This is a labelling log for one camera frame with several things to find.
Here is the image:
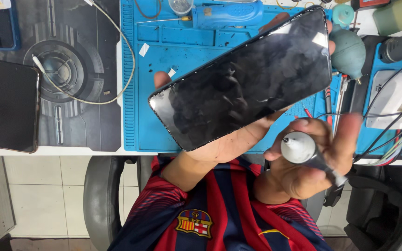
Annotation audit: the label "teal small cap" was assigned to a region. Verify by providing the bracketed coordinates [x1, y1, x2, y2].
[332, 3, 355, 29]

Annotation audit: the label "blue silicone repair mat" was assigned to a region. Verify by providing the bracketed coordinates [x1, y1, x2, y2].
[121, 0, 342, 154]

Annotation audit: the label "red black device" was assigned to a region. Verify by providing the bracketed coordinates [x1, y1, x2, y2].
[350, 0, 392, 11]

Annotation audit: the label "teal rubber air blower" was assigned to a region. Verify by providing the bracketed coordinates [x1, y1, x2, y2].
[328, 24, 366, 85]

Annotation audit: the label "blue electric tool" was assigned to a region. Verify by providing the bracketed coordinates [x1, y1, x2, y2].
[191, 0, 265, 30]

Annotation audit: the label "person's left hand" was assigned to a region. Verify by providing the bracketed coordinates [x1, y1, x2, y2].
[154, 12, 336, 164]

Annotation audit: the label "black phone in brown case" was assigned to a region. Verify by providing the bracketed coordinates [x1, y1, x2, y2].
[0, 61, 41, 154]

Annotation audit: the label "metal tweezers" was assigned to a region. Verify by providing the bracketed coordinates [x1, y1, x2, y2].
[333, 74, 349, 136]

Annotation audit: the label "yellow-handled thin probe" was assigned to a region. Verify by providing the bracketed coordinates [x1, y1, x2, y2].
[135, 16, 192, 25]

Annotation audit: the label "white charging cable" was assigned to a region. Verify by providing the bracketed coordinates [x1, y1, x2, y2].
[32, 0, 136, 105]

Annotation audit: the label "person's right hand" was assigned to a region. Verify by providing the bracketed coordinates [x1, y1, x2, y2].
[261, 113, 363, 204]

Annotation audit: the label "gray black office chair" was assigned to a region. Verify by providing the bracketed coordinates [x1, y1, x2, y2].
[83, 153, 327, 251]

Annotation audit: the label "large black smartphone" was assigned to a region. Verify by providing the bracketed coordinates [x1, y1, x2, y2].
[148, 6, 333, 152]

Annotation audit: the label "gray black cylindrical tool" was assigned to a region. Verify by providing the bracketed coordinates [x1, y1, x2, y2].
[379, 31, 402, 64]

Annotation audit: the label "black printed desk mat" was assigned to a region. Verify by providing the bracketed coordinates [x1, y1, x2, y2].
[0, 0, 122, 152]

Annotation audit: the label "brown wire loop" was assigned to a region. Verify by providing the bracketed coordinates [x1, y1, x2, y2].
[133, 0, 162, 20]

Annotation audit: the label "pale green container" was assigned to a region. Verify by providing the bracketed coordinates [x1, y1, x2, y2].
[372, 0, 402, 37]

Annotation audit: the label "small blue work mat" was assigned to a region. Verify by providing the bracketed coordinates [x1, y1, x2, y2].
[354, 42, 402, 158]

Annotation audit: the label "red blue striped jersey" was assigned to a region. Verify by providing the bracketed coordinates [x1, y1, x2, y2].
[107, 155, 334, 251]

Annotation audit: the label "white box device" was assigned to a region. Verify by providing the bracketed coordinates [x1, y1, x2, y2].
[365, 70, 402, 130]

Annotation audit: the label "clear plastic cup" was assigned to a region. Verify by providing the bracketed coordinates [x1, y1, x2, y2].
[168, 0, 195, 17]

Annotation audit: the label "gray glue tube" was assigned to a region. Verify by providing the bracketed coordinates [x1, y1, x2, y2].
[280, 131, 348, 188]

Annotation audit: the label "bundle of black cables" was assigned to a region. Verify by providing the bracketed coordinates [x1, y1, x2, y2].
[315, 52, 402, 164]

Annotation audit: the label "red black screwdriver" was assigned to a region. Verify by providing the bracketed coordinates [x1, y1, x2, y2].
[325, 87, 333, 127]

